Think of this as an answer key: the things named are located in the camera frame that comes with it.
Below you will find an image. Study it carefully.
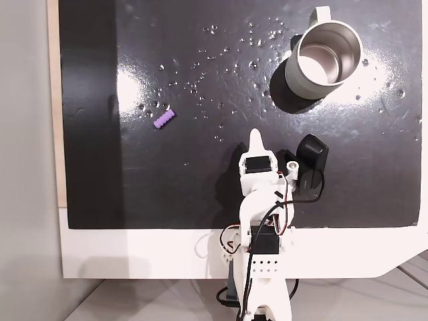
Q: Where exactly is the purple ribbed pen grip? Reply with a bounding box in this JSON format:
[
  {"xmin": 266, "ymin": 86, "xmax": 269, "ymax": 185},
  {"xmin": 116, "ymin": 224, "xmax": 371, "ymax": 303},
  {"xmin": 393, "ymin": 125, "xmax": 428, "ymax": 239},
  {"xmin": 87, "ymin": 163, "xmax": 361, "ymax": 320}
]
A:
[{"xmin": 153, "ymin": 109, "xmax": 177, "ymax": 130}]

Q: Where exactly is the pale green steel mug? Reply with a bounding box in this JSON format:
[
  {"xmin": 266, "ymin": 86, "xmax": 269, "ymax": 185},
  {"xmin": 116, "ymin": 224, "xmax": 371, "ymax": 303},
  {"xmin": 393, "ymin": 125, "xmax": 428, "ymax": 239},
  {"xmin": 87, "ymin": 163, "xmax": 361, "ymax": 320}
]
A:
[{"xmin": 284, "ymin": 5, "xmax": 364, "ymax": 101}]

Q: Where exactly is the black rubber mat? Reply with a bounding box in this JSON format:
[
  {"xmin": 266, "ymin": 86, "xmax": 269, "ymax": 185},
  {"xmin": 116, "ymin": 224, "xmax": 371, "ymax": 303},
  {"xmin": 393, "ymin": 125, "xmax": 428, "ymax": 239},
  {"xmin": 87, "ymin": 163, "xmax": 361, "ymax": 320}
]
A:
[{"xmin": 58, "ymin": 0, "xmax": 422, "ymax": 231}]

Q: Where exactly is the black camera box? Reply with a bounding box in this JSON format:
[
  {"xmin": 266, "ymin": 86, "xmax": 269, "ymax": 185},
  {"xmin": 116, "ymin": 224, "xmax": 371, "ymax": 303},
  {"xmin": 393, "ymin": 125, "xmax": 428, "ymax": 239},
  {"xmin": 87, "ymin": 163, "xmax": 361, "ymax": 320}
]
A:
[{"xmin": 296, "ymin": 133, "xmax": 330, "ymax": 198}]

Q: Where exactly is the thin white cable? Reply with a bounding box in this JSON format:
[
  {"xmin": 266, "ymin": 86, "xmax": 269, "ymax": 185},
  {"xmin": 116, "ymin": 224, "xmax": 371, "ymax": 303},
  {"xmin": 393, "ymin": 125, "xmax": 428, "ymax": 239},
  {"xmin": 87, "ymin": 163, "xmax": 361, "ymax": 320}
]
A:
[{"xmin": 195, "ymin": 232, "xmax": 215, "ymax": 259}]

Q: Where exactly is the black power cable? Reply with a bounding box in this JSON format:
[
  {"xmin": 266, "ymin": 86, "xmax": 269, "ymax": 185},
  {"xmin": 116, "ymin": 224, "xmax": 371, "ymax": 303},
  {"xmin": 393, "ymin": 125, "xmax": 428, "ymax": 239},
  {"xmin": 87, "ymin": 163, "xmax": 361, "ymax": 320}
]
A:
[{"xmin": 216, "ymin": 278, "xmax": 299, "ymax": 309}]

